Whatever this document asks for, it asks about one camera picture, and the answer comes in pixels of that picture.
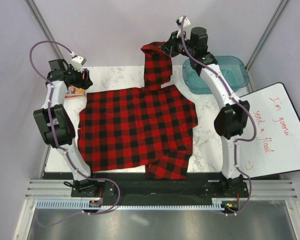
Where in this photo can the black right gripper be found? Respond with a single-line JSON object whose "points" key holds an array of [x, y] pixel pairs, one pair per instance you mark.
{"points": [[172, 42]]}

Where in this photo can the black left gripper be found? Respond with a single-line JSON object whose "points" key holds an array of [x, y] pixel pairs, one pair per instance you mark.
{"points": [[83, 84]]}

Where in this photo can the red black plaid shirt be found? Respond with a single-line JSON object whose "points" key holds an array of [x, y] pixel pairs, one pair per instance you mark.
{"points": [[151, 126]]}

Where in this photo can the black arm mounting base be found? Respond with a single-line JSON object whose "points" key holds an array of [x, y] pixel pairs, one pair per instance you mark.
{"points": [[205, 185]]}

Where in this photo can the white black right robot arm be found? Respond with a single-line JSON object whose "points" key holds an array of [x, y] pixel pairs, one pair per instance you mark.
{"points": [[233, 112]]}

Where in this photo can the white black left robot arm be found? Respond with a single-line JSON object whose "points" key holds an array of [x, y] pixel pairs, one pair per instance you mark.
{"points": [[53, 121]]}

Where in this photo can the Roald Dahl paperback book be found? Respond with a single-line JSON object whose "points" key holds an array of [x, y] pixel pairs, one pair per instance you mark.
{"points": [[74, 92]]}

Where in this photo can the teal transparent plastic bin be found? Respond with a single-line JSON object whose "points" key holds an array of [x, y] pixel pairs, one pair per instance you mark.
{"points": [[232, 69]]}

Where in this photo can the whiteboard with red writing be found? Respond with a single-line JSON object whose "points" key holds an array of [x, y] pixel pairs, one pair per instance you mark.
{"points": [[276, 148]]}

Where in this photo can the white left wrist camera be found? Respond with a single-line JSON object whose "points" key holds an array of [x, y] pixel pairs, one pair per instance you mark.
{"points": [[78, 62]]}

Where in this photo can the left aluminium corner post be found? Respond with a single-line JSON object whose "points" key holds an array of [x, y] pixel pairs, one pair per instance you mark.
{"points": [[36, 13]]}

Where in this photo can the aluminium corner post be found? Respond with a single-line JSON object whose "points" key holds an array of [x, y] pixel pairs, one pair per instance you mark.
{"points": [[36, 13], [267, 32]]}

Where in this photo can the aluminium frame rail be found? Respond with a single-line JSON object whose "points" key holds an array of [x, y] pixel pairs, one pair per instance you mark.
{"points": [[262, 190]]}

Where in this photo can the right aluminium corner post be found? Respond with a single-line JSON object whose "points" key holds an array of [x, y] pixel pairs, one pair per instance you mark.
{"points": [[267, 32]]}

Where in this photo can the white slotted cable duct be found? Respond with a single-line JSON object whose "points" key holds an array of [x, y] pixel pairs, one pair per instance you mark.
{"points": [[213, 204]]}

